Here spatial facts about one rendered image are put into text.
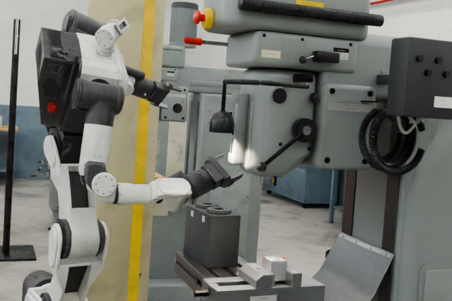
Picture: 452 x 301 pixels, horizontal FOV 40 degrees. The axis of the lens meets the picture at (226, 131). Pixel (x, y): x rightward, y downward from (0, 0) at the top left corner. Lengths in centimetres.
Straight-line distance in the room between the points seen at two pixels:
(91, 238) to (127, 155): 131
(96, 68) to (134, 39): 144
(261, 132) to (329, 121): 21
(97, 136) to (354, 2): 88
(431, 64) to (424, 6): 660
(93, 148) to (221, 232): 56
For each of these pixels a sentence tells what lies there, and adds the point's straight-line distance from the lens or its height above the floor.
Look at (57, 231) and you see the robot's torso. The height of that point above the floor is 103.
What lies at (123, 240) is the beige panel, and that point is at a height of 70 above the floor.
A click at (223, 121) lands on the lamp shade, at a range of 176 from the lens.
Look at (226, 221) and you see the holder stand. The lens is 224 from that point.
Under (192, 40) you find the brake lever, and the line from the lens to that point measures 191.
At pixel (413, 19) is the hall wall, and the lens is 845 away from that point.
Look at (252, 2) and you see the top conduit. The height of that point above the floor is 179.
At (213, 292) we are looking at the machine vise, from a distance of 180.
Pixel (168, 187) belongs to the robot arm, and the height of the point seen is 123.
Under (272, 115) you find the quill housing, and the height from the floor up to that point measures 149.
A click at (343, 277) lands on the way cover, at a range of 215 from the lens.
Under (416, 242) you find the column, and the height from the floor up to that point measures 113.
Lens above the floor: 153
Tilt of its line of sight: 3 degrees down
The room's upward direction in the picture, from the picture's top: 4 degrees clockwise
